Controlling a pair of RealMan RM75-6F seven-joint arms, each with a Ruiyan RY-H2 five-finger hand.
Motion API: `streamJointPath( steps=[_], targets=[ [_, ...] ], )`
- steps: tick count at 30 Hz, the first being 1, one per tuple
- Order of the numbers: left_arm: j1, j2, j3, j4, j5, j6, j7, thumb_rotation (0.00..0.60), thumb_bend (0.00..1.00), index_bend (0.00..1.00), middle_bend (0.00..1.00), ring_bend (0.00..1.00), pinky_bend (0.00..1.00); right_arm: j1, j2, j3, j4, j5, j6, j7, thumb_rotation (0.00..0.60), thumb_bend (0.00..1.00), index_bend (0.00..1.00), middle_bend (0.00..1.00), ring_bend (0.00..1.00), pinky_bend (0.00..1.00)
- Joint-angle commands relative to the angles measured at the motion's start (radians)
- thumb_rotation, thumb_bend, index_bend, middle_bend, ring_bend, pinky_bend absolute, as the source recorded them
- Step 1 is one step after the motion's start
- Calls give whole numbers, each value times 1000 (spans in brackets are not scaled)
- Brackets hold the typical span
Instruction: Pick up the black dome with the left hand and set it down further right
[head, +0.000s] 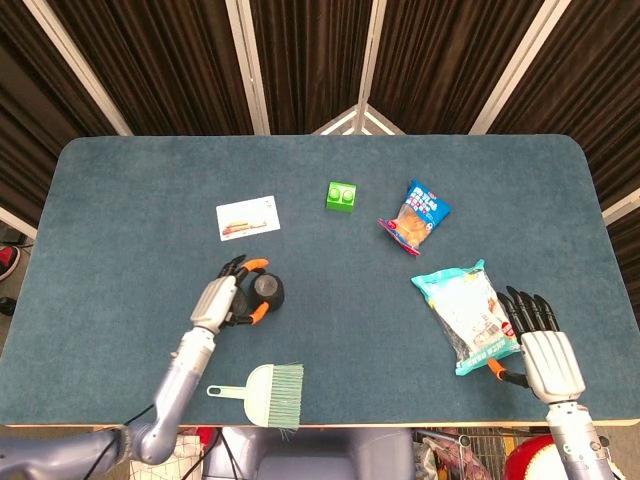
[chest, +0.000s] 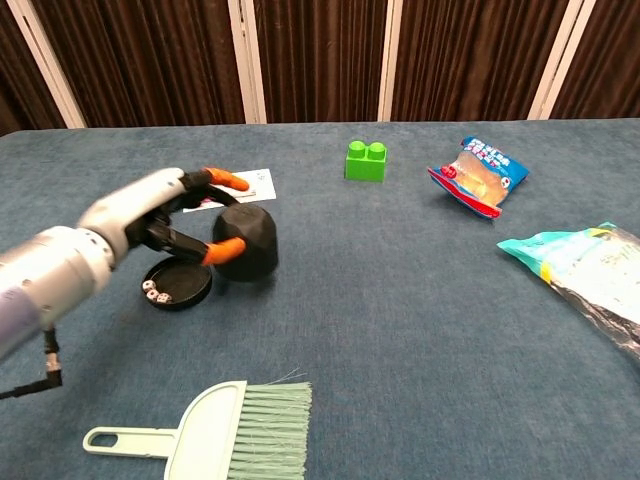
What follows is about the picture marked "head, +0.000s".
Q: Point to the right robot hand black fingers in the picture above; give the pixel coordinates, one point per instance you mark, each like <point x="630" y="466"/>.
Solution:
<point x="550" y="365"/>

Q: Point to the lavender robot base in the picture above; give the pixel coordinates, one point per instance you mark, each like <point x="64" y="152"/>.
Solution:
<point x="325" y="450"/>

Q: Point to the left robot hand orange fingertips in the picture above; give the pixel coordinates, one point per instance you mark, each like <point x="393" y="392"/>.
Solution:
<point x="212" y="302"/>

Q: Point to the black round cup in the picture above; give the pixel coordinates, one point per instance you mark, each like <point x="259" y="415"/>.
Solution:
<point x="272" y="294"/>

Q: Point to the green toy building block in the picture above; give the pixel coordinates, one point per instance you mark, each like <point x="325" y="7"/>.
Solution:
<point x="341" y="197"/>

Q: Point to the white checked cloth bag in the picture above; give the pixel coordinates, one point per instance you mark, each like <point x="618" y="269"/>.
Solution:
<point x="187" y="452"/>

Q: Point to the white printed card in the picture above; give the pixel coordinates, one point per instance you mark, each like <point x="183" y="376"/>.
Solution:
<point x="247" y="218"/>

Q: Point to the blue snack bag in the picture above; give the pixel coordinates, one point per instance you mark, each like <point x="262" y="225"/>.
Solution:
<point x="417" y="215"/>

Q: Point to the mint green hand brush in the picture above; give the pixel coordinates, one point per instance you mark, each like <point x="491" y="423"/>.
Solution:
<point x="260" y="395"/>

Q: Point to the blue felt table cover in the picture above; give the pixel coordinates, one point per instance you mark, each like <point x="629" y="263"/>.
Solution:
<point x="150" y="175"/>

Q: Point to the teal and white snack bag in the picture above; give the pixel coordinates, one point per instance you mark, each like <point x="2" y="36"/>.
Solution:
<point x="460" y="310"/>

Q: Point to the red round object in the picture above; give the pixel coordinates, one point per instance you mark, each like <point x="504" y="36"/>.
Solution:
<point x="530" y="462"/>

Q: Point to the dark curtain partition panel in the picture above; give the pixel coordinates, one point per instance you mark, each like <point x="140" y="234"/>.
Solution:
<point x="595" y="90"/>
<point x="440" y="65"/>
<point x="30" y="110"/>
<point x="165" y="65"/>
<point x="310" y="65"/>

